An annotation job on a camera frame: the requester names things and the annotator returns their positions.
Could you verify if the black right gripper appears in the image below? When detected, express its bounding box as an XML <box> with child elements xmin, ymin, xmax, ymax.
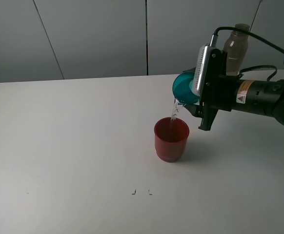
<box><xmin>183</xmin><ymin>67</ymin><xmax>283</xmax><ymax>131</ymax></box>

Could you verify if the teal transparent plastic cup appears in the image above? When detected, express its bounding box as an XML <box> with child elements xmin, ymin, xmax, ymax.
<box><xmin>172</xmin><ymin>72</ymin><xmax>199</xmax><ymax>105</ymax></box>

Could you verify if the smoky transparent water bottle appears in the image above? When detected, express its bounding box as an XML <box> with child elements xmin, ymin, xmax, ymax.
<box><xmin>223</xmin><ymin>31</ymin><xmax>248</xmax><ymax>76</ymax></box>

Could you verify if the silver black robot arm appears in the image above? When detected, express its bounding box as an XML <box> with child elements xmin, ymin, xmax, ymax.
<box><xmin>185</xmin><ymin>66</ymin><xmax>284</xmax><ymax>131</ymax></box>

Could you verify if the red plastic cup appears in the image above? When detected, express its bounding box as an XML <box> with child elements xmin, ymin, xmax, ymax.
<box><xmin>154</xmin><ymin>117</ymin><xmax>190</xmax><ymax>163</ymax></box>

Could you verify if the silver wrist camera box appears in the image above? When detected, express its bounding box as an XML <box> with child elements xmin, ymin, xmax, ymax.
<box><xmin>192</xmin><ymin>44</ymin><xmax>223</xmax><ymax>97</ymax></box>

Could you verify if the black camera cable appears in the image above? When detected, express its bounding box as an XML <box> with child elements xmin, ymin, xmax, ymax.
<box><xmin>209</xmin><ymin>26</ymin><xmax>284</xmax><ymax>82</ymax></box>

